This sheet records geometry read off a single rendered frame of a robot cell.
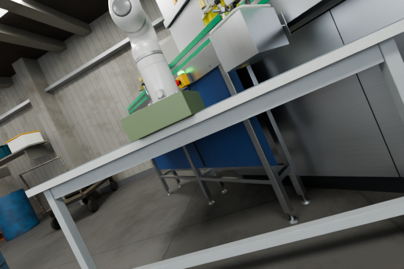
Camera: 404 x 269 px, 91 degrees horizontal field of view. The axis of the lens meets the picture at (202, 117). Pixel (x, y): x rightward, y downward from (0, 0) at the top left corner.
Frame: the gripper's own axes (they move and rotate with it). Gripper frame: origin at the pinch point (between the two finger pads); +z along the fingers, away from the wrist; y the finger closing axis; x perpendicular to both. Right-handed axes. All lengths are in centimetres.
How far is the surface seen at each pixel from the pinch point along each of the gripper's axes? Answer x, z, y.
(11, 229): 171, 86, 515
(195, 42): -5.4, -6.9, 37.1
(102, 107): -39, -58, 379
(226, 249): 38, 85, 26
